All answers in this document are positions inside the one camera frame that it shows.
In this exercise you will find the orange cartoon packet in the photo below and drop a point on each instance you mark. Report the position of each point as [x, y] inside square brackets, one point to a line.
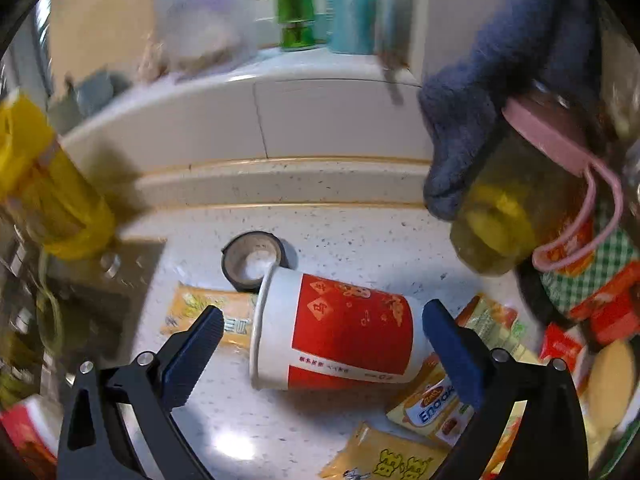
[373, 454]

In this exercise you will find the yellow Enaak snack packet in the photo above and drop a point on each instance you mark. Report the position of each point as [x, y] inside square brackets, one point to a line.
[431, 407]

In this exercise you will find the steel sink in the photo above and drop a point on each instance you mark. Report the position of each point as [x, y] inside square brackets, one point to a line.
[56, 314]

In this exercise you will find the green bottle on sill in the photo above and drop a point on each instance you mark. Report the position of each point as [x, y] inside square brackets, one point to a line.
[296, 21]

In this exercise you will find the black tape roll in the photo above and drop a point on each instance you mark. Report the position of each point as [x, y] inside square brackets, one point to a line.
[246, 259]

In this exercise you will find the red gold wafer packet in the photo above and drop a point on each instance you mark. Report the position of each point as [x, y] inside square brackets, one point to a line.
[567, 345]

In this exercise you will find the yellow detergent jug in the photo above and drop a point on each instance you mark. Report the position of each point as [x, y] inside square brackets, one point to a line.
[43, 191]

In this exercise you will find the red cap soy bottle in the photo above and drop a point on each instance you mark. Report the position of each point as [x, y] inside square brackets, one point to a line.
[598, 294]

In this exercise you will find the glass jar pink lid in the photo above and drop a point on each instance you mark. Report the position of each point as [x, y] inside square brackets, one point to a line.
[541, 195]

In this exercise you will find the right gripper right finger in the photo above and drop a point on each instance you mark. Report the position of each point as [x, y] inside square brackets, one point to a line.
[551, 440]

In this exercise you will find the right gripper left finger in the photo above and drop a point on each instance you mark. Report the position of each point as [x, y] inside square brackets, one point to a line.
[94, 442]

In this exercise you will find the red paper cup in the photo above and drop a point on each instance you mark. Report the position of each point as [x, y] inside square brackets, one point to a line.
[314, 333]

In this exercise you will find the dark blue hanging cloth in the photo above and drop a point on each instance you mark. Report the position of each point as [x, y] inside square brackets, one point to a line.
[554, 42]

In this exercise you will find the wooden cutting board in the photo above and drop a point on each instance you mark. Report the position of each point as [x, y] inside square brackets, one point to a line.
[87, 35]

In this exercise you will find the teal spray bottle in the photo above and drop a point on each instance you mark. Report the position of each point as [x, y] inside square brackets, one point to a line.
[351, 26]

